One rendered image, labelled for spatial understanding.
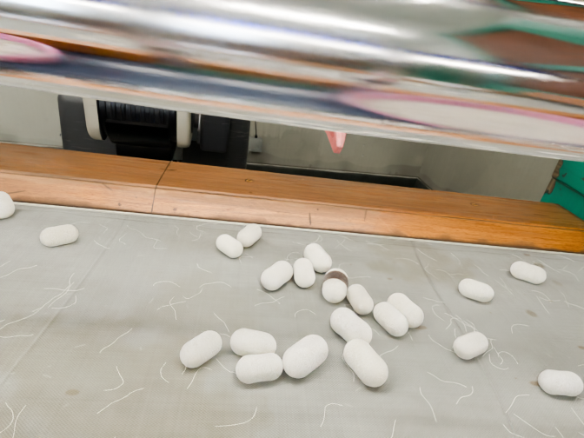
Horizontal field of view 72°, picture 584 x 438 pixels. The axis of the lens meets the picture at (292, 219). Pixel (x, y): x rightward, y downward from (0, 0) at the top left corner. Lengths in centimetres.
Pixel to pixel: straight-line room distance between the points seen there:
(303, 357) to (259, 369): 3
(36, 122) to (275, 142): 132
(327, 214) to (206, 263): 17
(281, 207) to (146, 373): 26
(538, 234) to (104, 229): 52
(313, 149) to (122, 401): 232
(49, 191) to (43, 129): 213
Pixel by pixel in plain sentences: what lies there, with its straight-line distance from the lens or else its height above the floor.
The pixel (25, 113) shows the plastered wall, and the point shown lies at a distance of 265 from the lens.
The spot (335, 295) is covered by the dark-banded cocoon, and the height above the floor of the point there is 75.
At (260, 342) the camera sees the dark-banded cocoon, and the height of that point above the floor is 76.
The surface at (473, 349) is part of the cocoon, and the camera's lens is 35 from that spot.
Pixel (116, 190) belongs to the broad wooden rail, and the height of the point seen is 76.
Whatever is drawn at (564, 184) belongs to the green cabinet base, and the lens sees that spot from 75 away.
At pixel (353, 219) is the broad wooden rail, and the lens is 49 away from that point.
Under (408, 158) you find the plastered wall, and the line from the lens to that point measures 275.
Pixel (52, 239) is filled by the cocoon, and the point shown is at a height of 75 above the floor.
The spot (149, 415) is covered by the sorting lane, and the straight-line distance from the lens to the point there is 28.
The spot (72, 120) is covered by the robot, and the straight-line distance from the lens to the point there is 131.
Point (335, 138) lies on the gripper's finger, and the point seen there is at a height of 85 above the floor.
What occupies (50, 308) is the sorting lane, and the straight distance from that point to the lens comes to 36.
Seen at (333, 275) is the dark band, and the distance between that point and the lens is 36.
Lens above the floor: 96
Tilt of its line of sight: 27 degrees down
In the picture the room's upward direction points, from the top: 9 degrees clockwise
